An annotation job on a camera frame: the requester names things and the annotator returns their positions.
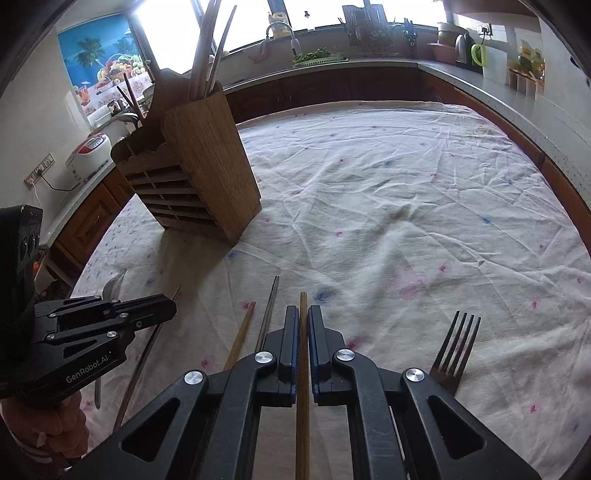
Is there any wooden chopstick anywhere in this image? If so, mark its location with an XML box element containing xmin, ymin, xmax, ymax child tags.
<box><xmin>204</xmin><ymin>5</ymin><xmax>238</xmax><ymax>97</ymax></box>
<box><xmin>188</xmin><ymin>0</ymin><xmax>221</xmax><ymax>102</ymax></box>
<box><xmin>295</xmin><ymin>292</ymin><xmax>310</xmax><ymax>480</ymax></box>
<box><xmin>223</xmin><ymin>302</ymin><xmax>256</xmax><ymax>371</ymax></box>

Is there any metal chopstick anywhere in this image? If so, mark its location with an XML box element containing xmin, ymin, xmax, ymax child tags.
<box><xmin>254</xmin><ymin>275</ymin><xmax>280</xmax><ymax>352</ymax></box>
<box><xmin>111</xmin><ymin>285</ymin><xmax>182</xmax><ymax>434</ymax></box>

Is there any kitchen faucet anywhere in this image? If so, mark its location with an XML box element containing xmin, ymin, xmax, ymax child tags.
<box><xmin>266</xmin><ymin>20</ymin><xmax>303</xmax><ymax>58</ymax></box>

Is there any left hand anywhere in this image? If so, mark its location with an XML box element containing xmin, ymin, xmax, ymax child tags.
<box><xmin>1</xmin><ymin>392</ymin><xmax>89</xmax><ymax>459</ymax></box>

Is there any dark steel fork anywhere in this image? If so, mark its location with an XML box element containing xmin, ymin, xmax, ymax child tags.
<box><xmin>430</xmin><ymin>311</ymin><xmax>481</xmax><ymax>396</ymax></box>

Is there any floral white tablecloth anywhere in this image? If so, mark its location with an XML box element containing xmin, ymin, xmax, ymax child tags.
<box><xmin>74</xmin><ymin>102</ymin><xmax>590</xmax><ymax>479</ymax></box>

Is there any white red rice cooker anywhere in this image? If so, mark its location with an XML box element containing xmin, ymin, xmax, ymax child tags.
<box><xmin>65</xmin><ymin>132</ymin><xmax>111</xmax><ymax>182</ymax></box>

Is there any wooden utensil holder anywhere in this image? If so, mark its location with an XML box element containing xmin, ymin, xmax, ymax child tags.
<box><xmin>111</xmin><ymin>69</ymin><xmax>262</xmax><ymax>245</ymax></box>

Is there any dark chopstick in holder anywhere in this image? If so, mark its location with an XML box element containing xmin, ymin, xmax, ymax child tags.
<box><xmin>117</xmin><ymin>73</ymin><xmax>144</xmax><ymax>120</ymax></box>

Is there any tropical fruit poster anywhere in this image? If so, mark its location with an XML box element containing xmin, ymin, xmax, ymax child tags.
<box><xmin>58</xmin><ymin>14</ymin><xmax>152</xmax><ymax>116</ymax></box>

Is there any green vegetables basket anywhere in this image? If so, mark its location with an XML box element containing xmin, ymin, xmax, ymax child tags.
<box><xmin>294</xmin><ymin>47</ymin><xmax>348</xmax><ymax>68</ymax></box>

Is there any pink bowl stack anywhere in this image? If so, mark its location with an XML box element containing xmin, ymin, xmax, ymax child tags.
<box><xmin>429</xmin><ymin>22</ymin><xmax>467</xmax><ymax>65</ymax></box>

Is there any dish drying rack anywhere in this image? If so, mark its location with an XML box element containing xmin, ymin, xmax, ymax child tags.
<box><xmin>339</xmin><ymin>1</ymin><xmax>394</xmax><ymax>49</ymax></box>

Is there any spice bottle rack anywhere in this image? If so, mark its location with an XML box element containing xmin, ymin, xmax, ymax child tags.
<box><xmin>508</xmin><ymin>40</ymin><xmax>546</xmax><ymax>100</ymax></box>

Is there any steel electric kettle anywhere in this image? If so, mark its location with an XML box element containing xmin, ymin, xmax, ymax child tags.
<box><xmin>455</xmin><ymin>33</ymin><xmax>476</xmax><ymax>70</ymax></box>

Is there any yellow dish soap bottle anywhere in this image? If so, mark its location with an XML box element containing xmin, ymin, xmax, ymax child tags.
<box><xmin>269</xmin><ymin>12</ymin><xmax>290</xmax><ymax>38</ymax></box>

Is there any wall power socket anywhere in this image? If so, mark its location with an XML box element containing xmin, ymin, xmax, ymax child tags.
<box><xmin>24</xmin><ymin>153</ymin><xmax>55</xmax><ymax>190</ymax></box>

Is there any white jug green handle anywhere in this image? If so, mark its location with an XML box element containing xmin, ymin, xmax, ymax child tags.
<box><xmin>471</xmin><ymin>44</ymin><xmax>508</xmax><ymax>85</ymax></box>

